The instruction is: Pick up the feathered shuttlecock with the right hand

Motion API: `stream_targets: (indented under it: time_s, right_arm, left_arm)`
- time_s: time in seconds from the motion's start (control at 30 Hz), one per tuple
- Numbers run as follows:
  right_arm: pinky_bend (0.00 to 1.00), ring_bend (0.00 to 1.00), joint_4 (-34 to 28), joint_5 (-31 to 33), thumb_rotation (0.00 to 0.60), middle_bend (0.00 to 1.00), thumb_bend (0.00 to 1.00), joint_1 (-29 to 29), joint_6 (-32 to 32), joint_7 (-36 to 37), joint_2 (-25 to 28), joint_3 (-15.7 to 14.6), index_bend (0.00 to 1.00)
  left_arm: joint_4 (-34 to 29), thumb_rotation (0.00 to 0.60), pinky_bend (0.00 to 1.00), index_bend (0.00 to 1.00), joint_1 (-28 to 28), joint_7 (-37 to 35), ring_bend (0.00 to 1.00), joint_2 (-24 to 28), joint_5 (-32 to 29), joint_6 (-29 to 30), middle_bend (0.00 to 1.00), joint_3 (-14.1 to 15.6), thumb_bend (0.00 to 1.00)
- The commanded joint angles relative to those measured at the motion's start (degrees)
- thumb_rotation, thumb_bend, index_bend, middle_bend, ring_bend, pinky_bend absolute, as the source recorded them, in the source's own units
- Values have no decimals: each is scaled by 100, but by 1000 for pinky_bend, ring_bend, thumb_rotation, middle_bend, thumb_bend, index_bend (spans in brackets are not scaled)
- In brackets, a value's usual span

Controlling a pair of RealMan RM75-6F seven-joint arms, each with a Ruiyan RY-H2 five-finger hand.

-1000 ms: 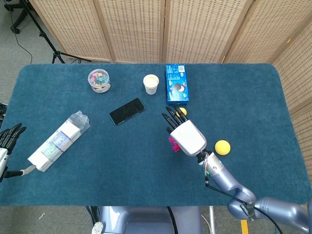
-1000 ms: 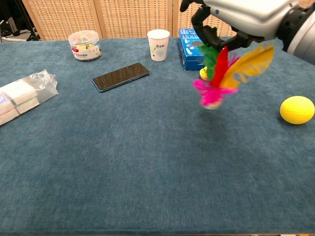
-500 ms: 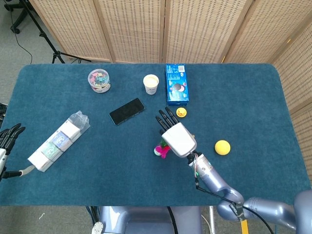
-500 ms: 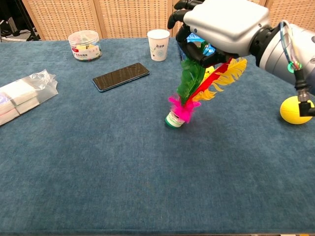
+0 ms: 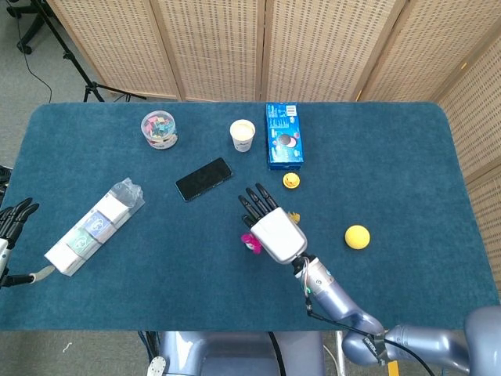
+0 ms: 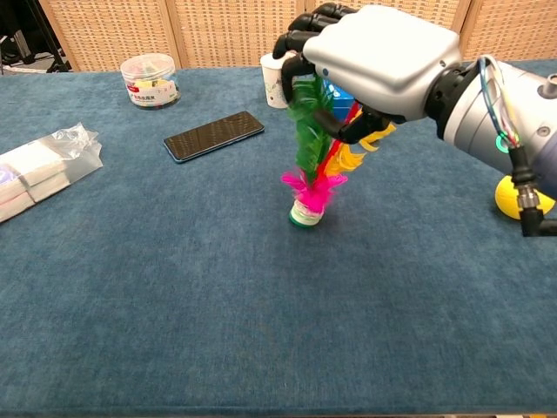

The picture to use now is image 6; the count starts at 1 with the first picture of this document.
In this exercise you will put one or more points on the plastic bag of white tissues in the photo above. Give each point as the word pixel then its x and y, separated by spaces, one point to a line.
pixel 35 167

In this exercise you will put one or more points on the black smartphone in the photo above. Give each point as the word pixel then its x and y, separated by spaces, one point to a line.
pixel 213 136

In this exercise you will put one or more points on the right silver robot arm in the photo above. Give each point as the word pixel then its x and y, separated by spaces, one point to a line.
pixel 500 117

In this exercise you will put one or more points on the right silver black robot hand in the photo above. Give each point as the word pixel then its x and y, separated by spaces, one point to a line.
pixel 383 61

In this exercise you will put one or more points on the colourful feather shuttlecock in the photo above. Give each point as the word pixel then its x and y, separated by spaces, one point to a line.
pixel 311 174

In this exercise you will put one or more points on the woven rattan folding screen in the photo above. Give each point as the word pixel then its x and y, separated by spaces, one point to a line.
pixel 174 30

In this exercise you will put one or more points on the clear plastic jar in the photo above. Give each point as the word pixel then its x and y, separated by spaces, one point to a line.
pixel 149 85

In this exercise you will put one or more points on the blue cookie box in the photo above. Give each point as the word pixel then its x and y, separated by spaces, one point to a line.
pixel 340 98

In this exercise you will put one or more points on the white paper cup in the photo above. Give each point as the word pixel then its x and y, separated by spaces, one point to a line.
pixel 274 85

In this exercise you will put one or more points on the yellow ball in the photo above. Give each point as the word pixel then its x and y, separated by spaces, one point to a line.
pixel 507 198

